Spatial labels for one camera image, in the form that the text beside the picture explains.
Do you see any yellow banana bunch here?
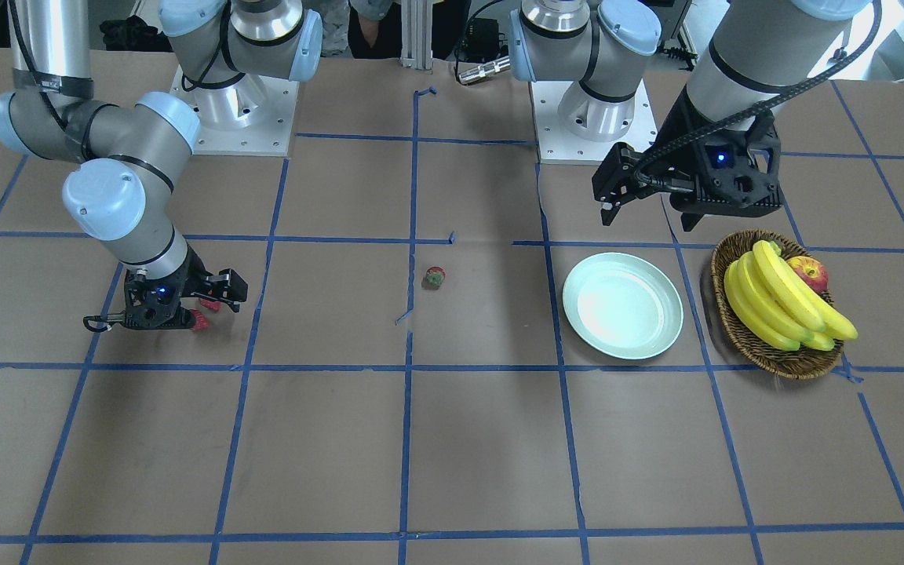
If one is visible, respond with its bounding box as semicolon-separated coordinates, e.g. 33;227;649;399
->
717;239;858;352

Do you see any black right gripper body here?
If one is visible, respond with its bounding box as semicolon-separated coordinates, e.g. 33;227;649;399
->
122;250;208;330

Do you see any woven wicker basket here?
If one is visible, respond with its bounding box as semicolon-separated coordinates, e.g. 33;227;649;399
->
706;229;858;380

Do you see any red yellow apple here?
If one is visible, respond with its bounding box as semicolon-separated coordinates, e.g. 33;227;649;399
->
786;255;829;294

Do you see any red strawberry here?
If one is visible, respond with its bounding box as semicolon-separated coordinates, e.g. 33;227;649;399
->
197;299;222;312
423;267;447;289
189;310;210;333

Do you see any aluminium frame post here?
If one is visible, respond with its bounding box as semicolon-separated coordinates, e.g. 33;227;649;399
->
399;0;433;72

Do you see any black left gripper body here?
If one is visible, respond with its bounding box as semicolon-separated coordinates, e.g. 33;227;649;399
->
656;111;783;231

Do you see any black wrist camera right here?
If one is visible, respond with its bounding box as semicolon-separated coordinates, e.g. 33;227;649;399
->
201;268;249;312

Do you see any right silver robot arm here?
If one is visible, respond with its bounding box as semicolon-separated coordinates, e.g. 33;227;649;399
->
0;1;323;333

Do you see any pale green plate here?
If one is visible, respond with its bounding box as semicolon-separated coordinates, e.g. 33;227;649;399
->
562;253;684;360

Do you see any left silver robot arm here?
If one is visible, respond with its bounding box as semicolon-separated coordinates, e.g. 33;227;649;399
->
508;1;882;231

